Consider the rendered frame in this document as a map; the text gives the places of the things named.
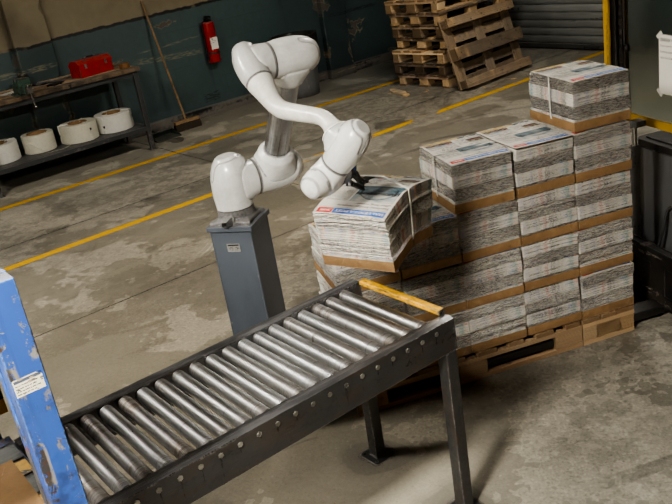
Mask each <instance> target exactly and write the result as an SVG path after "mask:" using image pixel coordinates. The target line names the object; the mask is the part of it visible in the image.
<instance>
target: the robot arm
mask: <svg viewBox="0 0 672 504"><path fill-rule="evenodd" d="M319 60H320V49H319V46H318V44H317V42H316V41H315V40H314V39H312V38H310V37H307V36H302V35H292V36H286V37H281V38H276V39H273V40H271V41H268V42H264V43H258V44H252V43H251V42H246V41H242V42H240V43H237V44H236V45H235V46H234V47H233V49H232V64H233V67H234V70H235V72H236V74H237V76H238V78H239V79H240V81H241V82H242V84H243V85H244V86H245V87H246V88H247V90H248V91H249V92H250V93H251V94H252V95H253V96H254V97H255V98H256V99H257V100H258V101H259V102H260V103H261V104H262V105H263V106H264V107H265V108H266V109H267V110H268V111H269V113H268V121H267V128H266V136H265V141H264V142H263V143H261V144H260V146H259V148H258V150H257V151H256V153H255V154H254V157H252V158H250V159H245V158H244V156H242V155H241V154H239V153H235V152H227V153H223V154H221V155H218V156H217V157H216V158H215V159H214V161H213V162H212V165H211V172H210V181H211V188H212V193H213V198H214V201H215V204H216V208H217V214H218V216H217V218H216V219H215V220H213V221H212V222H210V227H217V226H222V228H228V227H230V226H248V225H251V223H252V221H253V220H254V219H255V218H256V217H257V216H258V215H259V214H260V213H262V212H263V211H265V210H264V207H255V206H254V203H253V198H255V197H256V196H257V195H259V194H262V193H267V192H271V191H274V190H278V189H280V188H283V187H286V186H288V185H290V184H292V183H293V182H295V181H296V180H297V179H298V178H299V177H300V176H301V174H302V171H303V160H302V158H301V156H300V154H299V153H298V152H297V151H296V150H295V149H293V148H292V146H291V145H290V138H291V132H292V126H293V121H295V122H303V123H311V124H316V125H319V126H320V127H321V128H322V129H323V131H324V134H323V137H322V140H323V142H324V150H325V152H324V154H323V155H322V156H321V158H320V159H319V160H318V161H317V162H316V163H315V164H314V165H313V166H312V167H311V168H310V170H309V171H307V172H306V173H305V175H304V176H303V178H302V180H301V183H300V187H301V190H302V192H303V193H304V194H305V195H306V196H307V197H309V198H310V199H322V198H326V197H328V196H330V195H332V194H333V193H335V192H336V191H337V190H338V189H339V188H340V187H341V186H343V185H344V184H346V186H350V187H354V188H356V189H358V190H365V186H364V185H365V184H366V183H368V182H369V180H370V179H373V178H375V177H372V176H364V177H361V176H360V175H359V172H358V171H357V170H356V169H357V167H356V165H357V163H358V162H359V161H360V159H361V158H362V156H363V155H364V153H365V152H366V150H367V148H368V146H369V143H370V139H371V138H372V136H371V132H370V128H369V127H368V125H367V124H366V123H365V122H364V121H362V120H359V119H351V120H348V121H340V120H339V119H338V118H337V117H336V116H334V115H333V114H332V113H330V112H329V111H327V110H325V109H322V108H317V107H312V106H306V105H301V104H296V101H297V95H298V89H299V85H301V84H302V83H303V81H304V79H305V78H306V76H307V75H308V74H309V72H310V70H313V69H314V68H315V67H316V66H317V65H318V63H319ZM352 178H353V179H354V180H355V181H356V182H357V183H355V181H353V180H352Z"/></svg>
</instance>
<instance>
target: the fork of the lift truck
mask: <svg viewBox="0 0 672 504"><path fill-rule="evenodd" d="M633 305H634V322H635V321H638V320H642V319H645V318H648V317H651V316H654V315H658V314H661V313H664V312H666V310H664V306H663V305H662V304H660V303H659V302H657V301H655V300H653V299H649V300H645V301H642V302H639V303H636V304H633ZM552 347H554V340H553V338H552V339H549V340H545V341H542V342H539V343H536V344H533V345H529V346H526V347H523V348H520V349H517V350H513V351H510V352H507V353H504V354H500V355H497V356H494V357H491V358H488V359H487V362H488V366H491V365H495V364H499V363H502V362H506V361H509V360H512V359H516V358H519V357H523V356H526V355H530V354H533V353H536V352H540V351H543V350H546V349H549V348H552Z"/></svg>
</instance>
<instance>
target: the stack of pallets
mask: <svg viewBox="0 0 672 504"><path fill-rule="evenodd" d="M484 1H487V0H387V1H386V2H384V6H385V10H386V14H389V18H391V24H390V26H391V28H392V31H393V38H396V41H397V49H396V50H393V51H392V54H393V60H394V61H393V62H394V66H395V74H397V75H398V77H399V78H400V85H401V86H406V85H409V84H412V83H415V82H418V81H420V85H419V87H430V86H433V85H435V84H438V83H441V82H442V83H443V88H451V87H454V86H457V82H456V75H454V74H453V71H452V68H451V67H453V66H452V63H451V64H450V61H449V59H448V56H447V53H446V51H447V48H446V47H445V46H444V39H443V36H442V35H441V34H440V31H439V28H438V25H437V23H438V22H440V21H443V20H445V19H448V18H451V17H454V16H457V15H461V14H464V13H467V12H471V11H474V10H477V9H480V8H484V7H487V6H485V4H484ZM399 5H406V7H403V8H399ZM403 17H410V19H407V20H403ZM498 20H501V16H500V17H497V18H494V19H491V20H488V21H485V22H482V25H485V24H488V23H491V22H494V21H498ZM406 29H412V30H411V31H408V32H406ZM470 29H473V25H472V26H469V27H466V28H463V29H460V30H456V31H453V32H452V33H453V35H454V34H457V33H460V32H464V31H467V30H470ZM503 31H505V29H504V28H501V29H498V30H495V31H492V32H489V33H486V37H488V36H491V35H494V34H497V33H500V32H503ZM476 40H477V38H476V37H474V38H471V39H468V40H465V41H462V42H459V43H456V46H457V47H459V46H461V45H464V44H467V43H470V42H473V41H476ZM409 41H416V42H413V43H410V42H409ZM407 55H410V56H407ZM480 56H482V53H479V54H476V55H473V56H471V57H468V58H465V59H462V60H461V61H462V63H464V62H467V61H469V60H472V59H475V58H478V57H480ZM485 66H486V65H485V64H484V65H481V66H478V67H476V68H473V69H470V70H468V71H465V73H468V72H470V71H471V72H472V73H473V72H476V71H479V70H481V69H484V67H485ZM408 67H410V68H408ZM412 78H415V79H412Z"/></svg>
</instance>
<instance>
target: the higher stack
mask: <svg viewBox="0 0 672 504"><path fill-rule="evenodd" d="M603 64H604V65H602V64H600V63H597V62H593V61H587V60H579V61H573V62H568V63H564V64H559V65H555V66H551V67H546V68H542V69H538V70H535V71H531V72H529V73H530V74H529V76H530V78H529V79H530V81H529V82H530V83H529V92H530V93H529V94H530V103H531V110H534V111H537V112H540V113H543V114H547V115H550V118H551V119H552V116H553V117H556V118H559V119H562V120H566V121H569V122H572V123H577V122H581V121H585V120H589V119H593V118H597V117H601V116H605V115H609V114H613V113H617V112H621V111H625V110H629V109H630V108H629V107H631V100H630V98H631V97H630V95H631V94H629V88H628V87H629V86H628V85H629V69H626V68H623V67H618V66H612V65H605V63H603ZM531 121H534V122H537V123H540V124H543V125H545V126H548V127H549V126H550V127H551V128H554V129H557V130H560V131H563V132H565V133H568V134H571V135H572V136H573V140H572V142H573V143H572V144H573V147H572V148H573V156H572V157H573V159H572V160H573V161H574V163H573V166H574V167H573V169H574V172H573V173H576V177H577V173H581V172H585V171H589V170H593V169H597V168H601V167H604V166H608V165H612V164H616V163H620V162H623V161H627V160H630V159H631V154H632V153H631V151H632V150H631V147H630V145H631V144H632V141H631V136H632V135H631V134H632V133H631V132H630V130H631V129H630V127H631V126H630V123H629V121H627V120H623V121H619V122H615V123H611V124H607V125H603V126H599V127H595V128H591V129H587V130H583V131H579V132H576V133H574V132H571V131H568V130H565V129H562V128H559V127H556V126H553V125H550V124H547V123H544V122H541V121H538V120H535V119H534V120H531ZM630 177H631V176H630V170H628V169H627V170H623V171H620V172H616V173H612V174H608V175H605V176H601V177H597V178H593V179H590V180H586V181H582V182H578V183H576V182H575V183H573V185H574V189H575V190H574V191H575V192H574V195H575V197H573V198H574V199H575V200H574V201H575V202H574V204H575V205H574V206H575V207H577V209H576V210H577V219H576V220H577V221H579V222H580V221H583V220H587V219H590V218H594V217H597V216H601V215H605V214H608V213H612V212H616V211H619V210H623V209H627V208H631V207H632V205H633V204H632V193H631V181H630ZM632 231H633V228H632V219H631V217H625V218H622V219H618V220H615V221H611V222H607V223H604V224H600V225H597V226H593V227H589V228H586V229H582V230H577V231H576V232H577V233H578V237H577V238H578V243H577V244H578V251H577V252H578V254H577V255H579V258H578V264H579V265H578V266H579V267H584V266H587V265H591V264H594V263H598V262H601V261H605V260H608V259H612V258H615V257H619V256H622V255H625V254H629V253H632V250H633V246H632V244H633V243H632V240H631V239H633V233H632ZM633 273H634V263H633V262H631V261H629V262H626V263H623V264H619V265H616V266H612V267H609V268H606V269H602V270H599V271H595V272H592V273H589V274H585V275H582V276H579V277H577V278H578V281H579V282H578V284H579V285H578V286H579V288H580V295H581V296H580V302H581V303H580V304H581V306H580V309H581V311H582V314H583V311H586V310H590V309H593V308H596V307H599V306H602V305H606V304H609V303H612V302H616V301H619V300H622V299H626V298H629V297H632V296H633V294H634V293H633ZM578 321H580V324H581V325H582V341H583V346H585V345H588V344H592V343H595V342H598V341H601V340H604V339H607V338H611V337H614V336H617V335H620V334H623V333H626V332H630V331H633V330H635V327H634V305H633V304H631V305H628V306H625V307H622V308H618V309H615V310H612V311H609V312H605V313H602V314H599V315H596V316H593V317H589V318H586V319H581V320H578Z"/></svg>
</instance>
